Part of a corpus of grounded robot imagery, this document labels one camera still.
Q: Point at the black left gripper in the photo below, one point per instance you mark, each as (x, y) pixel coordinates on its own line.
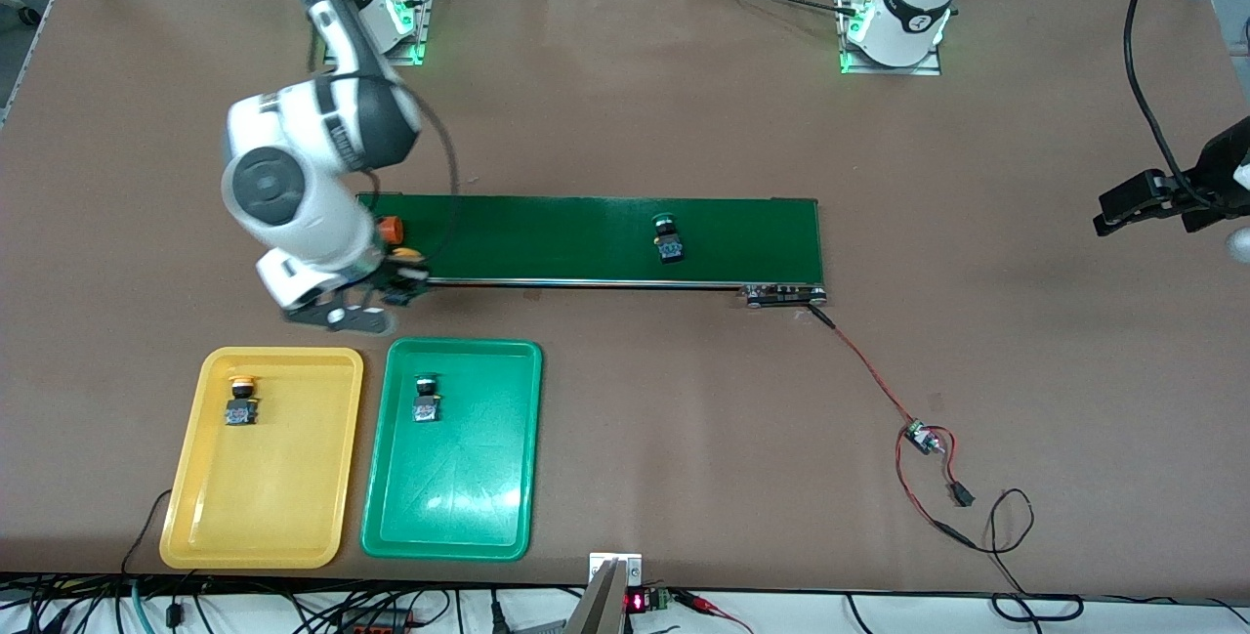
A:
(1214, 175)

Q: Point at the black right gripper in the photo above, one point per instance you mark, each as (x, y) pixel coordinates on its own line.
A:
(389, 274)

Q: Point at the orange 4680 battery cylinder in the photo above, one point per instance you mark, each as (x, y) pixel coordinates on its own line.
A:
(391, 228)

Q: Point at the green push button switch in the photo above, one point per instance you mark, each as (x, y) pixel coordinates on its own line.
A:
(669, 245)
(426, 407)

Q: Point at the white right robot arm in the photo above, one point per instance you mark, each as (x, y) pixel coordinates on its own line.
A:
(293, 185)

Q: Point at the green plastic tray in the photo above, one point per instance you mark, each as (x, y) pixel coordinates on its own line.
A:
(449, 497)

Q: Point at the green conveyor belt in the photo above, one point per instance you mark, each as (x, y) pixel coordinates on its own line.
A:
(625, 263)

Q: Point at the yellow plastic tray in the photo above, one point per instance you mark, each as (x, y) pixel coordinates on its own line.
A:
(259, 497)

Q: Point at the small speed controller board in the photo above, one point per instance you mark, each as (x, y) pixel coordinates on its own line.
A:
(918, 437)

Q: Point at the orange power strip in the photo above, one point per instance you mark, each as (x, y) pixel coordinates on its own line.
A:
(376, 626)

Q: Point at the red digit display module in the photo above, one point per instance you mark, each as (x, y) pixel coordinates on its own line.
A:
(637, 602)

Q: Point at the red clip lead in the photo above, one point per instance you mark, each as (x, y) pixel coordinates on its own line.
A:
(708, 605)

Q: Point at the grey metal camera mount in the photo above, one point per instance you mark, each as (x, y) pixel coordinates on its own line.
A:
(605, 605)

